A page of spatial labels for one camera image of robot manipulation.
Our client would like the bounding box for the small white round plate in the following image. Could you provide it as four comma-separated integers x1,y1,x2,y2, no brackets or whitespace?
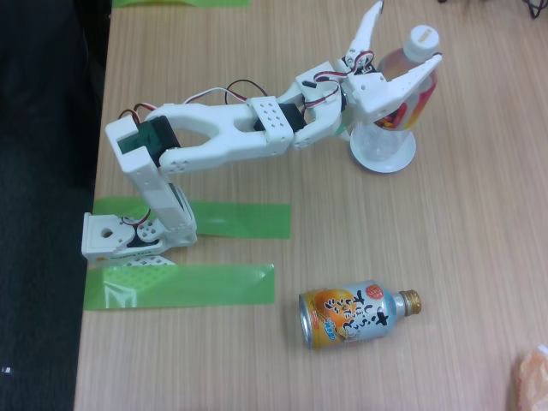
348,128,417,174

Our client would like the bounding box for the orange drink aluminium bottle can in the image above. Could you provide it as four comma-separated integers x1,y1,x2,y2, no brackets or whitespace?
298,280,423,350

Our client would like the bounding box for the clear plastic bottle orange label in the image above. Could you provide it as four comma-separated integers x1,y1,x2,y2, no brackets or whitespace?
350,24,442,166

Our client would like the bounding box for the black cable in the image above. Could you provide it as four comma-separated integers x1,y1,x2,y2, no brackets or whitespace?
520,0,548,21

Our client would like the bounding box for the green tape at table edge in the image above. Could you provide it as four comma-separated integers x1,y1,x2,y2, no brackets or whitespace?
111,0,250,9

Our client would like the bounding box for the long green tape strip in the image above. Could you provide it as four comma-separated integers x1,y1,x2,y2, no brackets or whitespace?
83,264,275,310

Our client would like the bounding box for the orange translucent plastic bag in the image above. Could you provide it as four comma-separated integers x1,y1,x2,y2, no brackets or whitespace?
509,344,548,411

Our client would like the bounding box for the short green tape strip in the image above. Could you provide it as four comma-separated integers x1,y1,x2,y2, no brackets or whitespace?
92,195,292,241

